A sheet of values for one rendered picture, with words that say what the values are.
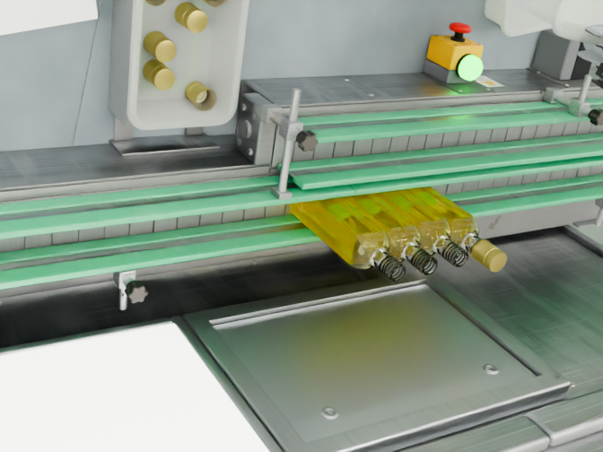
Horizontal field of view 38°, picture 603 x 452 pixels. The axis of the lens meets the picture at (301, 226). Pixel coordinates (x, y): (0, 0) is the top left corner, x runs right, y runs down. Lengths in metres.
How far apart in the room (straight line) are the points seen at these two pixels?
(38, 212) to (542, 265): 0.97
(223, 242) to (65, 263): 0.24
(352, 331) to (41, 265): 0.46
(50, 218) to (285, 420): 0.40
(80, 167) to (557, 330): 0.82
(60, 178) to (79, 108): 0.14
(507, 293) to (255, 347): 0.54
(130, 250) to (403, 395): 0.44
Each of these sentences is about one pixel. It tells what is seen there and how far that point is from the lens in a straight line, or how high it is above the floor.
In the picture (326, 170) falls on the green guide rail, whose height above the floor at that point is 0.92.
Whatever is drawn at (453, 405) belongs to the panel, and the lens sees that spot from 1.23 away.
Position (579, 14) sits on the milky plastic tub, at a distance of 1.42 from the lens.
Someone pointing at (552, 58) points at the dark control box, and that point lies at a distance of 1.80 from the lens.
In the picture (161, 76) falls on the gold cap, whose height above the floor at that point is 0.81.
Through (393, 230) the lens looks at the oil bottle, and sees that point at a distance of 1.31.
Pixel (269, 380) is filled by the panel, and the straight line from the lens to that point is 1.21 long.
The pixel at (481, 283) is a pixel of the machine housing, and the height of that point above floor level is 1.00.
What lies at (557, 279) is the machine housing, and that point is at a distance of 1.72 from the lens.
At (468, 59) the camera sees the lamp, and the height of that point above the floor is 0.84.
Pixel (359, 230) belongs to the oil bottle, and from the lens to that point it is 1.29.
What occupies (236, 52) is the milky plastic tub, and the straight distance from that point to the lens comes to 1.33.
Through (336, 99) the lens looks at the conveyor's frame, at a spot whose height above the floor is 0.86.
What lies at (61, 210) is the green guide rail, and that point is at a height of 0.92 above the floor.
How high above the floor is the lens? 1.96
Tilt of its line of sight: 47 degrees down
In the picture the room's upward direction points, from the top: 132 degrees clockwise
